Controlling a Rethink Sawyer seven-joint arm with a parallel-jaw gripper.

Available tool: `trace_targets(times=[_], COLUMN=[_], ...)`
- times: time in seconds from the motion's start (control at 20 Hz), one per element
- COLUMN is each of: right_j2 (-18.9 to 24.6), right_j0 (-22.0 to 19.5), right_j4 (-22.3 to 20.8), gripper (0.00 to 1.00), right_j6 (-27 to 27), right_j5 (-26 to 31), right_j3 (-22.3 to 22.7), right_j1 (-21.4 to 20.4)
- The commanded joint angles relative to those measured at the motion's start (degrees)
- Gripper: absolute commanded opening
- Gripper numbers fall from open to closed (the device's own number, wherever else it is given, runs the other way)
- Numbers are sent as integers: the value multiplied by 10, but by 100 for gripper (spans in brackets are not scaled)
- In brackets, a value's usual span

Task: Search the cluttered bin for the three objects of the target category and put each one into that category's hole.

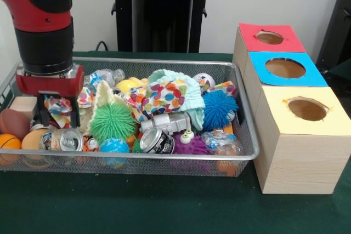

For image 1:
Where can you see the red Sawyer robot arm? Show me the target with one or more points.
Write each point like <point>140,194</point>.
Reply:
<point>41,12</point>

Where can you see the purple spiky toy with eyes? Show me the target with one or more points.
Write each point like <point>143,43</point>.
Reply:
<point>189,146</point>

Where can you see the black upright panel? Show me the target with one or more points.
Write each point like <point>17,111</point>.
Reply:
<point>337,25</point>

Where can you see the blue spiky rubber ball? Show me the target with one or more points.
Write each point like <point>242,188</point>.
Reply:
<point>219,108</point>

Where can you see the green spiky rubber ball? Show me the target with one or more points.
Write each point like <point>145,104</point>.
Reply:
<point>112,121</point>

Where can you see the wooden box with three holes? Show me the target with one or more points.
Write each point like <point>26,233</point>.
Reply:
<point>299,162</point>

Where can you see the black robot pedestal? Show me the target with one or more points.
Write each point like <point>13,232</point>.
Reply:
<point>164,12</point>

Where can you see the orange mini basketball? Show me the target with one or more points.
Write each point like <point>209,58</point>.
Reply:
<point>9,142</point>

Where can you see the white cloth with colourful dots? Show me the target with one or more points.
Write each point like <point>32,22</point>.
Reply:
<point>164,94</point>

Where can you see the brown mini football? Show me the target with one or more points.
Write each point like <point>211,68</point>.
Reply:
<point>13,124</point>

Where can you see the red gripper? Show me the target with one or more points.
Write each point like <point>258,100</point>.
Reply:
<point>49,86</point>

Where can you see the clear plastic packet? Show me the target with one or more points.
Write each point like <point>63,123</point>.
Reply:
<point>222,143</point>

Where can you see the mint green cloth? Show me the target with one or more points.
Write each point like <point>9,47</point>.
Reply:
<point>192,94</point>

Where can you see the dark green table cloth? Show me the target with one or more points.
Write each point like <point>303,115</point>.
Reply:
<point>342,76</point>
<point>137,209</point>

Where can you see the silver plastic toy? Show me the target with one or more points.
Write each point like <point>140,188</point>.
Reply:
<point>167,123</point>

